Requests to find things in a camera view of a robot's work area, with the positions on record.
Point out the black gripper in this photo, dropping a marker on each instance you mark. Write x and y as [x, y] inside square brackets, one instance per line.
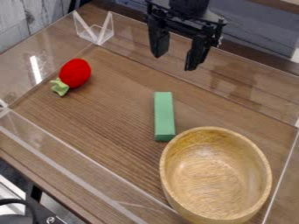
[187, 17]

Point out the red plush strawberry toy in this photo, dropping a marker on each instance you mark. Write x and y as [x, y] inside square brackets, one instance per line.
[74, 76]

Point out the green rectangular block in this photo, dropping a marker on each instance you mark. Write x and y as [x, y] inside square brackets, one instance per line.
[163, 117]

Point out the wooden oval bowl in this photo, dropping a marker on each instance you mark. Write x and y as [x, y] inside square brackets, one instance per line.
[215, 175]

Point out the clear acrylic corner bracket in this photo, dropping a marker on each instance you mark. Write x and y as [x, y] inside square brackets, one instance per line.
[96, 34]

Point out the clear acrylic tray wall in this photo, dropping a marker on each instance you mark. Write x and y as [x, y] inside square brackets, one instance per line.
[91, 190]

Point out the black metal frame base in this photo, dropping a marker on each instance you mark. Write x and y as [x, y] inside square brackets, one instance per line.
[27, 207]

